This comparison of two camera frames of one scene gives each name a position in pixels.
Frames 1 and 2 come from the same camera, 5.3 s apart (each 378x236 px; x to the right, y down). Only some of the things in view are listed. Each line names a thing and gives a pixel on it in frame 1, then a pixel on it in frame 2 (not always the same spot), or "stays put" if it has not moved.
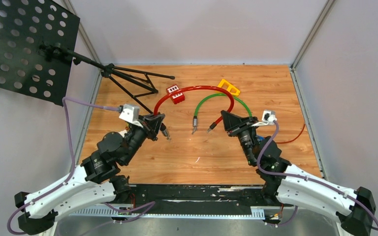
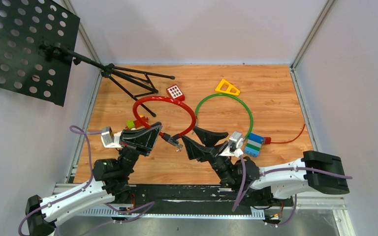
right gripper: (231, 120) → (196, 150)
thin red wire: (296, 138) stays put
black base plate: (199, 195) stays put
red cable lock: (163, 127) → (174, 139)
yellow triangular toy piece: (226, 85) stays put
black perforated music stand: (27, 47) stays put
